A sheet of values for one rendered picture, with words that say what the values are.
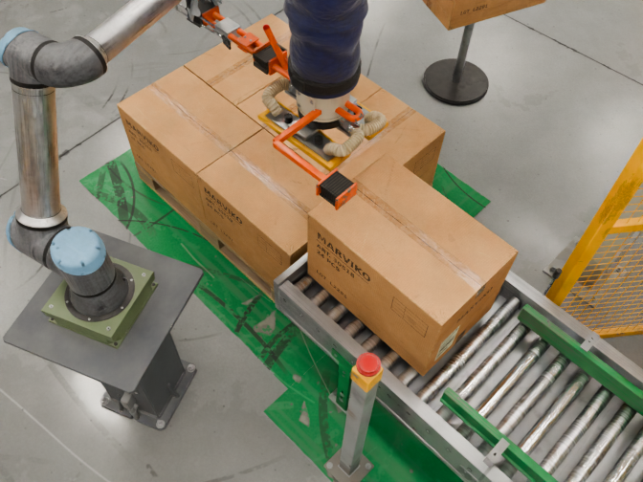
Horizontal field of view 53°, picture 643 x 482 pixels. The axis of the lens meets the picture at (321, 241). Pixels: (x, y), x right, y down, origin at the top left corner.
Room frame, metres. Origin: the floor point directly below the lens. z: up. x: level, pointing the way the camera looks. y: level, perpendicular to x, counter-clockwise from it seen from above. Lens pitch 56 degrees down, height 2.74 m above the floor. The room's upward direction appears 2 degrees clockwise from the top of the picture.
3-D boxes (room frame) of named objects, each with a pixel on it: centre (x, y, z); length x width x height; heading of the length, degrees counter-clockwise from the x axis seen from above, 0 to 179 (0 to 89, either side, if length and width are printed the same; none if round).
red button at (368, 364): (0.75, -0.14, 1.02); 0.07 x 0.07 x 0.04
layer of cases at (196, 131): (2.20, 0.22, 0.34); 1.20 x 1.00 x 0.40; 47
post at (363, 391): (0.75, -0.14, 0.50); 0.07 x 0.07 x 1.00; 47
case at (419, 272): (1.28, -0.30, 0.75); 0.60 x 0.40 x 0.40; 46
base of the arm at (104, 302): (1.07, 0.73, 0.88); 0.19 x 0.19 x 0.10
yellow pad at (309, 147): (1.51, 0.07, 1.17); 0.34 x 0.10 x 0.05; 48
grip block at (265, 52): (1.75, 0.19, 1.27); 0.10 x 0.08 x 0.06; 138
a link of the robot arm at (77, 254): (1.08, 0.75, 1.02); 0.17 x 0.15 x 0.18; 60
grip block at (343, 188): (1.19, -0.04, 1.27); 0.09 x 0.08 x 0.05; 138
